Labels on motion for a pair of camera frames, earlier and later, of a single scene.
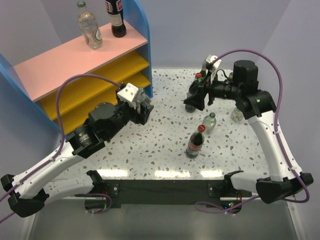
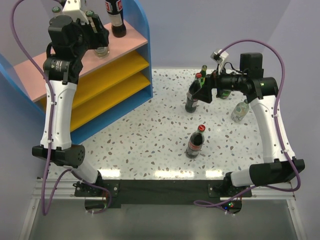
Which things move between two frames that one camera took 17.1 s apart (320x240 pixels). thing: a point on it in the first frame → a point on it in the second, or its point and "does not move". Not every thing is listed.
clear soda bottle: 236,115 does not move
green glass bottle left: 203,72 does not move
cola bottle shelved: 114,8 does not move
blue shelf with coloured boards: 124,60 does not move
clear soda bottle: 209,122 → 102,52
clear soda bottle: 142,98 → 56,10
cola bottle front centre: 196,142 does not move
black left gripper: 141,116 → 100,38
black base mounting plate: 208,192 does not move
